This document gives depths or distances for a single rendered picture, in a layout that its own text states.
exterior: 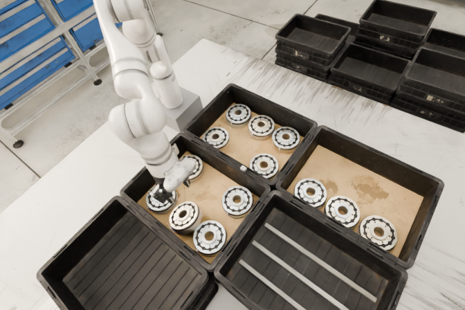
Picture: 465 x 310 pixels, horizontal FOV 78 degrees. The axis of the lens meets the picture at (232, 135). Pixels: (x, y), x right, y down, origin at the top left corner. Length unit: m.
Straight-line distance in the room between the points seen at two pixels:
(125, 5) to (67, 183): 0.91
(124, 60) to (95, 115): 2.11
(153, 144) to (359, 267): 0.67
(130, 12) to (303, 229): 0.77
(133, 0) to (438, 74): 1.75
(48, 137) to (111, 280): 1.93
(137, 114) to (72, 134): 2.14
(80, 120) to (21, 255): 1.56
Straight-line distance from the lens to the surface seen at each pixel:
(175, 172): 0.67
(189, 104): 1.32
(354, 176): 1.07
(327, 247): 0.96
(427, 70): 2.08
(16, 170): 2.75
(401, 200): 1.08
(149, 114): 0.55
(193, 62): 1.70
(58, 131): 2.79
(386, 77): 2.13
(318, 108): 1.40
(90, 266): 1.08
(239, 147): 1.10
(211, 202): 1.00
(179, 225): 0.95
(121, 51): 0.64
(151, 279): 0.98
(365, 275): 0.97
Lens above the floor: 1.74
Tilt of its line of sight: 53 degrees down
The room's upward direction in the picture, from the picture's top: 10 degrees counter-clockwise
